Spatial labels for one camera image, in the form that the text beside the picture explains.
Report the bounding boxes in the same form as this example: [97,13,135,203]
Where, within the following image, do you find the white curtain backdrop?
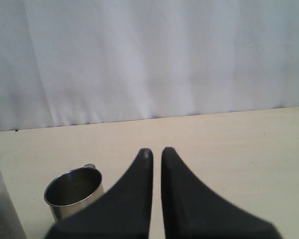
[0,0,299,131]

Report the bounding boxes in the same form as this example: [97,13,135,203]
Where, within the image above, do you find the translucent plastic container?
[0,170,26,239]

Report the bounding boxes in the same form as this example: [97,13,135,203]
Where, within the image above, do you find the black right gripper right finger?
[161,147,282,239]

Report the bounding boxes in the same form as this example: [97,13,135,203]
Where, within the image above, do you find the steel mug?
[44,163,104,222]

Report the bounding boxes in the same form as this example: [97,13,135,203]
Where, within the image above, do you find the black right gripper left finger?
[45,148,153,239]

